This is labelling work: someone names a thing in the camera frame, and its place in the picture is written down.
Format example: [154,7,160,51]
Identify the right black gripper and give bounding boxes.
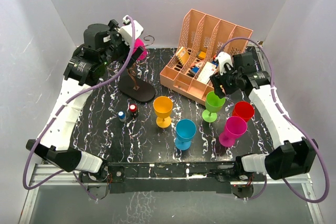
[210,63,241,99]

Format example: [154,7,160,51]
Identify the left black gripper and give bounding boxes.
[101,21,143,68]

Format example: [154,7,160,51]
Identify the magenta wine glass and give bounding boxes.
[132,38,148,61]
[218,116,247,147]

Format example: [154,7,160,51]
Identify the green wine glass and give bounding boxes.
[202,91,226,123]

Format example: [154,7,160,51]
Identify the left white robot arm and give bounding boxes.
[26,16,144,182]

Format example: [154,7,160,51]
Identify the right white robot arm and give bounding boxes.
[210,52,316,180]

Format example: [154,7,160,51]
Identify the metal wine glass rack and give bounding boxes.
[118,35,155,103]

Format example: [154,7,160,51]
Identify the red wine glass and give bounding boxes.
[232,101,255,123]

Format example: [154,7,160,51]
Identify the blue wine glass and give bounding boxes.
[174,119,196,151]

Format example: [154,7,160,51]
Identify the orange wine glass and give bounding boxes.
[153,96,173,129]

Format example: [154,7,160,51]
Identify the white card box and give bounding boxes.
[197,62,217,84]

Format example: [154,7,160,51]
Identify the blue eraser block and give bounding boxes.
[189,67,199,76]

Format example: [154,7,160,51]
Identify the orange sponge block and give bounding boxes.
[197,51,206,60]

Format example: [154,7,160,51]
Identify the yellow spiral notebook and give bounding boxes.
[175,47,191,66]

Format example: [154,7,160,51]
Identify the pink desk file organizer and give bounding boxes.
[160,9,253,104]

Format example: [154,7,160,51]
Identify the red capped small bottle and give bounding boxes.
[129,104,139,118]

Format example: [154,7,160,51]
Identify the blue capped small bottle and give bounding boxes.
[118,111,126,122]

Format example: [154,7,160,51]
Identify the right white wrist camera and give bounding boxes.
[215,52,233,76]

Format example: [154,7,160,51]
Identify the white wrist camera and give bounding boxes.
[215,52,233,76]
[118,15,144,46]

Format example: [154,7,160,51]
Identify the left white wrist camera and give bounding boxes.
[118,15,144,46]

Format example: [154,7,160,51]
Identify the aluminium frame rail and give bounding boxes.
[19,165,324,223]

